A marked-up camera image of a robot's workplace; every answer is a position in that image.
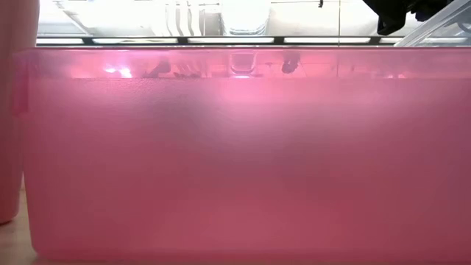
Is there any pink translucent plastic bin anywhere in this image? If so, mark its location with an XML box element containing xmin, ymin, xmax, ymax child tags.
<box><xmin>10</xmin><ymin>46</ymin><xmax>471</xmax><ymax>265</ymax></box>

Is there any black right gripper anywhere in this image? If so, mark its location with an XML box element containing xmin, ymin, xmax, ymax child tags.
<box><xmin>361</xmin><ymin>0</ymin><xmax>456</xmax><ymax>37</ymax></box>

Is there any white ceiling air duct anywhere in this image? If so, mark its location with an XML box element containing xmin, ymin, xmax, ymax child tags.
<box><xmin>219</xmin><ymin>0</ymin><xmax>272</xmax><ymax>37</ymax></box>

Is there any orange translucent plastic bin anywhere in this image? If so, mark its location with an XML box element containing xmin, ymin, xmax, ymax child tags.
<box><xmin>0</xmin><ymin>0</ymin><xmax>40</xmax><ymax>225</ymax></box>

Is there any clear plastic bin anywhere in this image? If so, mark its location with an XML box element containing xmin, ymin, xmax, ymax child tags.
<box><xmin>392</xmin><ymin>0</ymin><xmax>471</xmax><ymax>48</ymax></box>

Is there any black overhead rig crossbar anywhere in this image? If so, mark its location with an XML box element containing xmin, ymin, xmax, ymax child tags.
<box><xmin>35</xmin><ymin>35</ymin><xmax>471</xmax><ymax>46</ymax></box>

